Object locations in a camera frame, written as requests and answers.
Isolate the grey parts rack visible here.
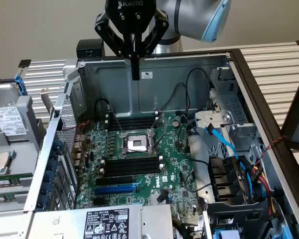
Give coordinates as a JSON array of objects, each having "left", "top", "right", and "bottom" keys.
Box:
[{"left": 0, "top": 96, "right": 47, "bottom": 215}]

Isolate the green RAM stick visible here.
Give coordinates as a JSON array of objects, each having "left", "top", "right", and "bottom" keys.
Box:
[
  {"left": 0, "top": 173, "right": 34, "bottom": 187},
  {"left": 0, "top": 191, "right": 24, "bottom": 203}
]

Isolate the blue expansion slot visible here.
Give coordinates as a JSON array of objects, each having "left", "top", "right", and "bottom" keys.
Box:
[{"left": 94, "top": 183, "right": 136, "bottom": 197}]

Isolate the green motherboard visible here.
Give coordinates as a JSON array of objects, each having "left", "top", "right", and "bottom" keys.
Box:
[{"left": 76, "top": 112, "right": 207, "bottom": 225}]

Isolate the thin metal locking lever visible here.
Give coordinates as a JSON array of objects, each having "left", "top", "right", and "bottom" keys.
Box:
[
  {"left": 119, "top": 147, "right": 153, "bottom": 154},
  {"left": 107, "top": 104, "right": 125, "bottom": 132}
]

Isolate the black box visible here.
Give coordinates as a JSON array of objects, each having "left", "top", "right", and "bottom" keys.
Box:
[{"left": 76, "top": 39, "right": 106, "bottom": 59}]

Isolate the CPU socket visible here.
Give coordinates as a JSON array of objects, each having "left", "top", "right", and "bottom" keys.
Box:
[{"left": 119, "top": 131, "right": 155, "bottom": 157}]

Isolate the black fan shroud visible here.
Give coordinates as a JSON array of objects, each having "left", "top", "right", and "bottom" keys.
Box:
[{"left": 207, "top": 155, "right": 253, "bottom": 204}]

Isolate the long black expansion slot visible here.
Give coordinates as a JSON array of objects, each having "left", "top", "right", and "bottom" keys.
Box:
[{"left": 95, "top": 175, "right": 135, "bottom": 187}]

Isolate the hard disk with blue bracket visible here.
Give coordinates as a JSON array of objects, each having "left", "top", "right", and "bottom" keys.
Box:
[{"left": 0, "top": 73, "right": 28, "bottom": 137}]

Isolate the silver disk bay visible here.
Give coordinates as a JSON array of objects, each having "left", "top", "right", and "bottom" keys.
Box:
[{"left": 194, "top": 66, "right": 259, "bottom": 160}]

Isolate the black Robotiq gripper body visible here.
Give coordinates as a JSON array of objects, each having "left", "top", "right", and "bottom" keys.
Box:
[{"left": 105, "top": 0, "right": 157, "bottom": 34}]

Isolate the light blue data wire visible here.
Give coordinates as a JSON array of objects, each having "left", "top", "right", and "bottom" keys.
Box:
[{"left": 204, "top": 123, "right": 240, "bottom": 160}]

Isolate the black RAM slot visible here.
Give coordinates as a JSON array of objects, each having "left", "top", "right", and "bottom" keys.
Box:
[
  {"left": 106, "top": 117, "right": 158, "bottom": 124},
  {"left": 106, "top": 114, "right": 158, "bottom": 121},
  {"left": 101, "top": 164, "right": 164, "bottom": 173},
  {"left": 101, "top": 160, "right": 164, "bottom": 169},
  {"left": 101, "top": 156, "right": 164, "bottom": 165},
  {"left": 106, "top": 120, "right": 158, "bottom": 128}
]

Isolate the thin RAM memory stick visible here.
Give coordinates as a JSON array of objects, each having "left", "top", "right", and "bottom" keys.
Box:
[{"left": 101, "top": 168, "right": 164, "bottom": 178}]

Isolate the short black expansion slot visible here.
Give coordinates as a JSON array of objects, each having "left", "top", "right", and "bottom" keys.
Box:
[{"left": 93, "top": 197, "right": 110, "bottom": 208}]

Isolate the open grey PC case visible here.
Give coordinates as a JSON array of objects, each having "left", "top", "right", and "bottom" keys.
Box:
[{"left": 23, "top": 48, "right": 299, "bottom": 239}]

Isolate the red black twisted wire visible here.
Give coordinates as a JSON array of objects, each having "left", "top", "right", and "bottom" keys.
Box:
[
  {"left": 254, "top": 135, "right": 287, "bottom": 168},
  {"left": 56, "top": 119, "right": 91, "bottom": 132}
]

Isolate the multicoloured disk power wire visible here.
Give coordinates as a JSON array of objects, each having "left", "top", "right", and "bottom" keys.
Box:
[{"left": 249, "top": 165, "right": 281, "bottom": 220}]

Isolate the silver power supply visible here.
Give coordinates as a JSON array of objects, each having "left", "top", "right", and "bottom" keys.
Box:
[{"left": 27, "top": 203, "right": 175, "bottom": 239}]

